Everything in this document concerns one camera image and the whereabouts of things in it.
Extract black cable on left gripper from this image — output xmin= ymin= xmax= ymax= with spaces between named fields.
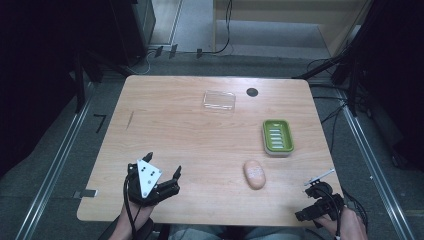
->
xmin=122 ymin=173 xmax=143 ymax=240

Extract peach soap bar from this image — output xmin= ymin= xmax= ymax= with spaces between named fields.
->
xmin=242 ymin=159 xmax=267 ymax=191

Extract person's right hand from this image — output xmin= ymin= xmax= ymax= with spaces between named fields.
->
xmin=315 ymin=205 xmax=369 ymax=240

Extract white floor cable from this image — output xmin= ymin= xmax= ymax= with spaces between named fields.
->
xmin=128 ymin=49 xmax=158 ymax=76

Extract green soap dish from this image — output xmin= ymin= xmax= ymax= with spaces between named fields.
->
xmin=261 ymin=119 xmax=296 ymax=158

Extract black stand legs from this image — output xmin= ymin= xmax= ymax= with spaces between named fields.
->
xmin=68 ymin=49 xmax=134 ymax=114
xmin=291 ymin=46 xmax=361 ymax=118

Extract person's left hand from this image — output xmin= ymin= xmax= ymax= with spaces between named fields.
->
xmin=115 ymin=199 xmax=156 ymax=236

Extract black cabinet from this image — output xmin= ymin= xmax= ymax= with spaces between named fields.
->
xmin=109 ymin=0 xmax=157 ymax=67

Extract clear plastic lid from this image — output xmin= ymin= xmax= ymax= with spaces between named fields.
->
xmin=202 ymin=89 xmax=237 ymax=114

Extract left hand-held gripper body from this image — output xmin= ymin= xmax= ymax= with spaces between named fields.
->
xmin=126 ymin=158 xmax=181 ymax=207

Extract black hanging cable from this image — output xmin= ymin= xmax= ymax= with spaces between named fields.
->
xmin=201 ymin=0 xmax=234 ymax=56

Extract black floor cables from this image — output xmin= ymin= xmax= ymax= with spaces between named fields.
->
xmin=306 ymin=58 xmax=371 ymax=156

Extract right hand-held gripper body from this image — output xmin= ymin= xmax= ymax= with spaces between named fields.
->
xmin=294 ymin=168 xmax=345 ymax=229

